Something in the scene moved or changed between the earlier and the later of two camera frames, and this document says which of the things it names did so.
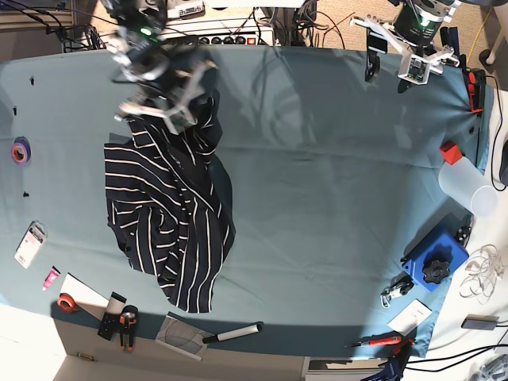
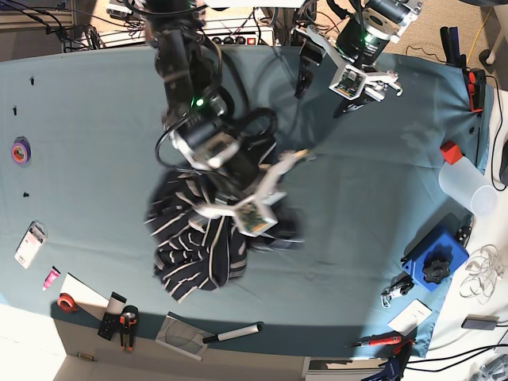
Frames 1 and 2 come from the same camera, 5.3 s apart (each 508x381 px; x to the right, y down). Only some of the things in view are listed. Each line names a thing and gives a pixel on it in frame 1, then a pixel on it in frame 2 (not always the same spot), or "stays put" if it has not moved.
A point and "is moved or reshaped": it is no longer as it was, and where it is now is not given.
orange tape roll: x=66 y=302 stays put
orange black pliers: x=127 y=320 stays put
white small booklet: x=409 y=317 stays put
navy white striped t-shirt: x=171 y=200 is moved or reshaped
